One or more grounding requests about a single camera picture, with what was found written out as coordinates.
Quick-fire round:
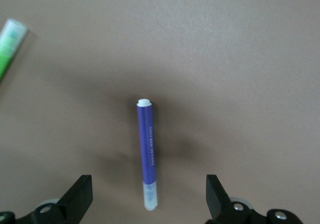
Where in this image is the purple highlighter pen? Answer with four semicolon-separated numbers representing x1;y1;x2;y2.
136;98;159;211

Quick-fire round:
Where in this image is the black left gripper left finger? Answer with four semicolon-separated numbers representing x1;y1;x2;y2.
14;174;94;224

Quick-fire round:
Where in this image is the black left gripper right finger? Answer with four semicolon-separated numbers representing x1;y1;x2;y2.
204;174;268;224

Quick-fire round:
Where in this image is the green highlighter pen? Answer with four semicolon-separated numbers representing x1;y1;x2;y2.
0;18;28;84

